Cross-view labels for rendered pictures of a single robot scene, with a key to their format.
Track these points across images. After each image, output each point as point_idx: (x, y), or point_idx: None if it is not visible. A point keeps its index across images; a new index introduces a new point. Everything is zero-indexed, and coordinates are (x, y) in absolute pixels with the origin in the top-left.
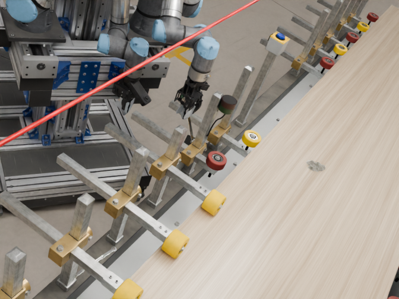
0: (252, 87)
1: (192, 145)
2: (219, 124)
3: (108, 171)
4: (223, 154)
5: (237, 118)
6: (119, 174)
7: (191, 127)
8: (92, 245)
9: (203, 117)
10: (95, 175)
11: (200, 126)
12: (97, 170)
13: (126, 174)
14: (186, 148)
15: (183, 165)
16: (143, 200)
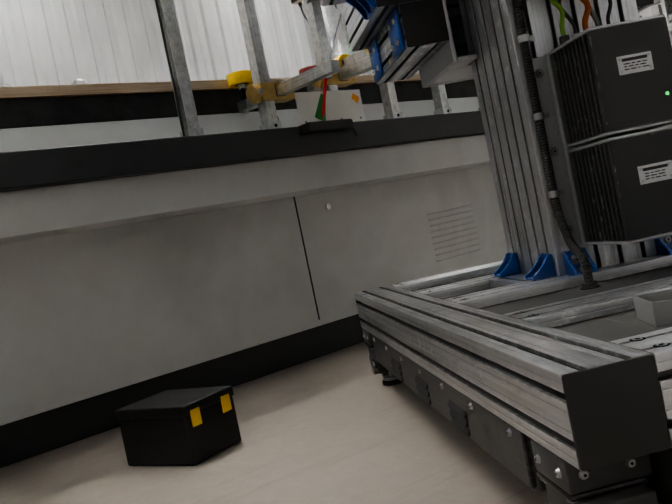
0: (182, 47)
1: None
2: (269, 80)
3: (449, 274)
4: (300, 69)
5: (198, 123)
6: (425, 278)
7: (332, 45)
8: (465, 112)
9: (323, 19)
10: (477, 267)
11: (326, 34)
12: (473, 269)
13: (411, 281)
14: (343, 67)
15: (341, 113)
16: (405, 117)
